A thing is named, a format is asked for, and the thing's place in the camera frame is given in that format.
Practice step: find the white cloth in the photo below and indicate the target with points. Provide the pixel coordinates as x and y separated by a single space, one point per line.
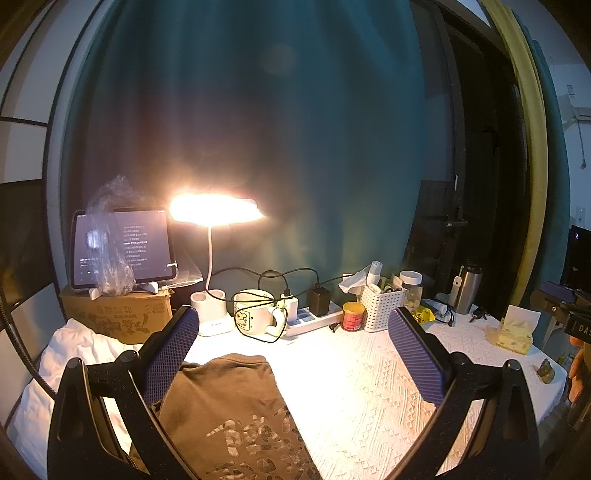
46 369

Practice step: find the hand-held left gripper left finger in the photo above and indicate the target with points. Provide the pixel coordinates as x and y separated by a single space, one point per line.
173 346

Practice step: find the yellow green curtain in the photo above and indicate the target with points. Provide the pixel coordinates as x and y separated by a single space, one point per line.
531 138

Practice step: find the white charger adapter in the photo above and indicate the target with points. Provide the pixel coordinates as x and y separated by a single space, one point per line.
293 309

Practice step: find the white desk lamp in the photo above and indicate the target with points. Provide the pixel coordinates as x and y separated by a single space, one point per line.
210 318

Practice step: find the white tube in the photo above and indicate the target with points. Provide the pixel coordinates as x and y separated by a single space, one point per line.
436 305

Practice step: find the yellow packet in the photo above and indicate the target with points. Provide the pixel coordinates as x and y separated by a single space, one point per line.
422 317

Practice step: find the white textured tablecloth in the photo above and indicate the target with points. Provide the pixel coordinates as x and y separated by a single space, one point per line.
360 392

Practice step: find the olive brown printed t-shirt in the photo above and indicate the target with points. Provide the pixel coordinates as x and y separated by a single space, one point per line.
221 397

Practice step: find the clear plastic bag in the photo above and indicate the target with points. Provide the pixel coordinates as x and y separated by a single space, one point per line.
108 258

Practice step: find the black charger adapter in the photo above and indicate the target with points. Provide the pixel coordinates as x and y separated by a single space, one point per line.
319 302

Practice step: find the small stone figurine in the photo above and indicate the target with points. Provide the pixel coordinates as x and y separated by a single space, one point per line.
546 371

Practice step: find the red can yellow lid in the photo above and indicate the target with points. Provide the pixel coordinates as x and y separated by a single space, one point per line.
353 318

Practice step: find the crumpled white tissue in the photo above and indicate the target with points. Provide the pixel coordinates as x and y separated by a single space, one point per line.
353 284

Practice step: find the cardboard box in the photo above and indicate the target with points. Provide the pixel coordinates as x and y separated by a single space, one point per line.
115 314

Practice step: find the white power strip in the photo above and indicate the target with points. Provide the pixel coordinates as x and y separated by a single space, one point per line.
309 323

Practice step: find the person's right hand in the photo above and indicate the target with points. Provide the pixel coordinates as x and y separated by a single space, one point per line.
577 369

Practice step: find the dark monitor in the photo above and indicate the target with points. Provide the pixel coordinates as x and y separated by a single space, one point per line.
577 258

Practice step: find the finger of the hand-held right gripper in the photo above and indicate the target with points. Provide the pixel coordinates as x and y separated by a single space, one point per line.
556 297

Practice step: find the cream bear mug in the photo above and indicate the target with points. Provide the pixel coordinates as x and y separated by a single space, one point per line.
251 318

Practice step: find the yellow tissue pack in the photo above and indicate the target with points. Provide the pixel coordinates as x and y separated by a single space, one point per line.
515 332

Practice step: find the white air conditioner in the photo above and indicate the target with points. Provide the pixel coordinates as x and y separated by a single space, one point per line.
579 115

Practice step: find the white perforated plastic basket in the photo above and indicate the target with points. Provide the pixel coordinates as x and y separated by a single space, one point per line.
378 309

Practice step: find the tablet computer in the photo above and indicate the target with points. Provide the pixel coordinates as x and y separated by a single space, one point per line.
143 249

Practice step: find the white tablet stand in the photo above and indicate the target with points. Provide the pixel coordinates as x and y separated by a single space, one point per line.
150 287

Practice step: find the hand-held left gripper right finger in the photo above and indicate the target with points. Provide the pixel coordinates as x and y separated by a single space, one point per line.
415 350

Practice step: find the steel thermos bottle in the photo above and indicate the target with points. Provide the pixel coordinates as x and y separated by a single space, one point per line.
466 290

